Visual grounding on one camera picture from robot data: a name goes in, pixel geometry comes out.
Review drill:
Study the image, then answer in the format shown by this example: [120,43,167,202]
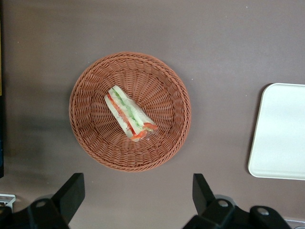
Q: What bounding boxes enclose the round brown wicker basket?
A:
[69,52,192,173]

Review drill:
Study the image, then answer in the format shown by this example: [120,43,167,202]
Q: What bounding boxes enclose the cream plastic tray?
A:
[247,83,305,181]

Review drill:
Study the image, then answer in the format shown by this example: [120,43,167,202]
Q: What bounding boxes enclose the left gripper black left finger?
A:
[0,173,86,229]

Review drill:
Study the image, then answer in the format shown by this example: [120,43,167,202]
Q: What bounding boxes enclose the triangle sandwich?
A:
[104,84,159,143]

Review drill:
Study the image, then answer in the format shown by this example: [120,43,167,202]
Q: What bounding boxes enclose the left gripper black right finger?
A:
[182,173,293,229]

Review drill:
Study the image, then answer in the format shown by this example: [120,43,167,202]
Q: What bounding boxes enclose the white wire rack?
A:
[0,194,16,208]

